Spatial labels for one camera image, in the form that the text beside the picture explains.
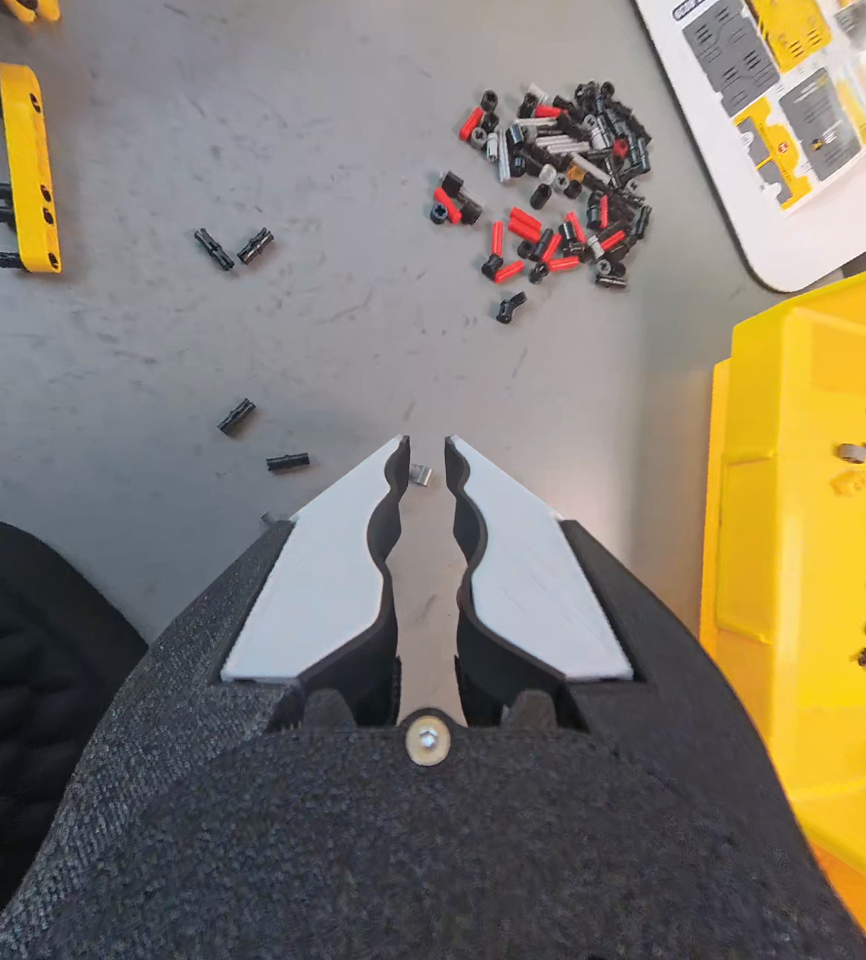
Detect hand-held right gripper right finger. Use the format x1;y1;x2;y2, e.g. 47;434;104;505
444;435;635;727

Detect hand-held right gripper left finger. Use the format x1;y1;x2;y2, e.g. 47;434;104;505
220;435;411;727

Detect yellow plastic bin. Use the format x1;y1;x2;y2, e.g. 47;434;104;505
699;255;866;960

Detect black lego pins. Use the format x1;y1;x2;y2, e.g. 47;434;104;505
193;226;311;474

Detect pile of red black lego pieces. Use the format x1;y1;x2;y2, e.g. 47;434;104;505
429;79;654;326

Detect black bumpy cushion pad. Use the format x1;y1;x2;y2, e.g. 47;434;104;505
0;513;151;958

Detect white book stand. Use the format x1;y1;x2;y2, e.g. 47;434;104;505
631;0;866;294

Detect yellow grey sticker sheet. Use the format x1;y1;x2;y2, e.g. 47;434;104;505
671;0;866;216

